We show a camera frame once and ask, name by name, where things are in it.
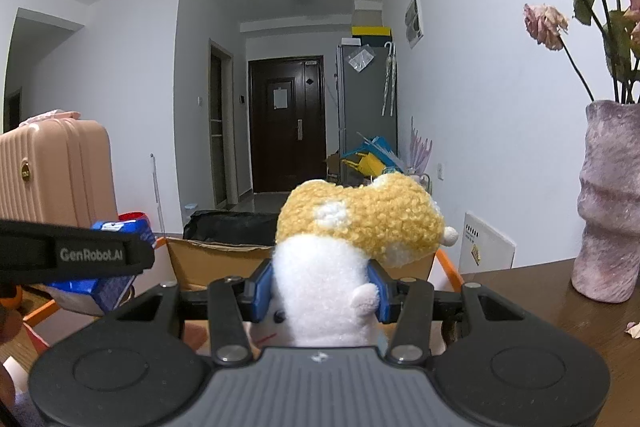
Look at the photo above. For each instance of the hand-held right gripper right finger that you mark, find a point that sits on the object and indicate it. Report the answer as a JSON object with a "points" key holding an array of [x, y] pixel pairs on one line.
{"points": [[382, 297]]}

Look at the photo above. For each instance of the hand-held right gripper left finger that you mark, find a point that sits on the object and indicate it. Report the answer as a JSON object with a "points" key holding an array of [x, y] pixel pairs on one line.
{"points": [[260, 292]]}

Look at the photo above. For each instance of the blue packet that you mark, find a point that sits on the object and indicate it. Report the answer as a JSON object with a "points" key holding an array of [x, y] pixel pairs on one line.
{"points": [[100, 292]]}

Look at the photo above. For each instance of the printed cardboard box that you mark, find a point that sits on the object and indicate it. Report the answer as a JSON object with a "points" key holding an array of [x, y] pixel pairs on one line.
{"points": [[215, 262]]}

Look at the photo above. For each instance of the yellow and white plush toy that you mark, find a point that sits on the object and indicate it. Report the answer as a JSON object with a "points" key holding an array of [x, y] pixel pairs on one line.
{"points": [[360, 217]]}

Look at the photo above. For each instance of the black floor bag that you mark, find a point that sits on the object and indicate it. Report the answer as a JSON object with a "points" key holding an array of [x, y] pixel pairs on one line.
{"points": [[230, 224]]}

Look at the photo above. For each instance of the pink ribbed suitcase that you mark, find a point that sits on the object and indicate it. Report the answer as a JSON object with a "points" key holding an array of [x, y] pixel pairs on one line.
{"points": [[60, 172]]}

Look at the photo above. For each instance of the blue and yellow clutter pile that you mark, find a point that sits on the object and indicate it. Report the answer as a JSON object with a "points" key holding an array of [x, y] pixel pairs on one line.
{"points": [[372, 157]]}

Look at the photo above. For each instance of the pink cloth pouch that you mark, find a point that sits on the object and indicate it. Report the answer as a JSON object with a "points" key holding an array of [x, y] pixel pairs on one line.
{"points": [[50, 116]]}

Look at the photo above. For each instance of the purple feather decoration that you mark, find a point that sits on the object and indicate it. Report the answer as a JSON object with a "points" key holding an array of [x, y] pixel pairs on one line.
{"points": [[420, 147]]}

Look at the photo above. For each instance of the dark brown entrance door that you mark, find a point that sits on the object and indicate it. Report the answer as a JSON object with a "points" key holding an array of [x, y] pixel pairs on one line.
{"points": [[285, 132]]}

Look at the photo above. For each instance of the grey fridge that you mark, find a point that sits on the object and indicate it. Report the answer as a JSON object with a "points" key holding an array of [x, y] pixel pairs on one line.
{"points": [[362, 107]]}

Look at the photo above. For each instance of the white folded umbrella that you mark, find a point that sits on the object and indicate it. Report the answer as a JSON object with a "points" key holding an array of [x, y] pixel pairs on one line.
{"points": [[393, 77], [386, 77]]}

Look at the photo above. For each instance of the clear plastic bag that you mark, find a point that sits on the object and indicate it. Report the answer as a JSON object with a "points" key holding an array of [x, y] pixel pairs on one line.
{"points": [[361, 58]]}

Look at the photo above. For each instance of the pink textured vase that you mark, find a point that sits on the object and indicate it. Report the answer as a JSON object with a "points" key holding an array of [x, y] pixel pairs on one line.
{"points": [[607, 207]]}

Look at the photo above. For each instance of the fallen pink petal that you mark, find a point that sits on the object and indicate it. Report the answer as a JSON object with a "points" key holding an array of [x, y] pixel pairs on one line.
{"points": [[634, 329]]}

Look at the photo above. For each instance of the yellow box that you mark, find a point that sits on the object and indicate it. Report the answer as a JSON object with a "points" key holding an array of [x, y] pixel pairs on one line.
{"points": [[371, 31]]}

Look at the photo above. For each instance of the white wall heater panel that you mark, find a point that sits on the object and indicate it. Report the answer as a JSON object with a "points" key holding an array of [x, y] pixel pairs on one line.
{"points": [[487, 242]]}

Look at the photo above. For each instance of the white wall socket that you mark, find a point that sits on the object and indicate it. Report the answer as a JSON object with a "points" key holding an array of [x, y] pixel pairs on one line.
{"points": [[440, 170]]}

